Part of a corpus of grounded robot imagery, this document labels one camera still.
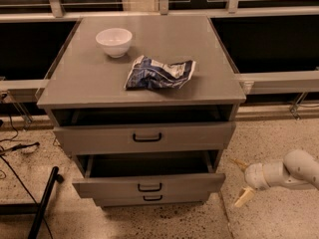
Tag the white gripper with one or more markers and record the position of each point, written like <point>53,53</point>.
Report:
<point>253,176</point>

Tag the grey drawer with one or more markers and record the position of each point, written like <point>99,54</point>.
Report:
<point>116,201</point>
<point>152,137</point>
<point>149,176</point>

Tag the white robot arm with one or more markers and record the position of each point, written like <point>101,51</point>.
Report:
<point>298,170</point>

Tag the grey drawer cabinet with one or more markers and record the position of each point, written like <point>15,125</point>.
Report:
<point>88,86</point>

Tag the grey bottom drawer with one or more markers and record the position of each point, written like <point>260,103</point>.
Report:
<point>116,201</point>

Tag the grey top drawer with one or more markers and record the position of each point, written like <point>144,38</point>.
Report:
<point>152,137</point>

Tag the crumpled blue white bag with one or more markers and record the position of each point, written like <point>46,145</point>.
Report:
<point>150,74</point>

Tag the white ceramic bowl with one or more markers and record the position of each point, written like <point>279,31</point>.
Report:
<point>115,42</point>

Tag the black metal stand leg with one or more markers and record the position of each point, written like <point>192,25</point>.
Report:
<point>36,208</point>

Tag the metal window railing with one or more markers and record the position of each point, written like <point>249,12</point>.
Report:
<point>254,83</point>

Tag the metal rail bracket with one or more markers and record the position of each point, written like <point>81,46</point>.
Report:
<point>296,104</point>

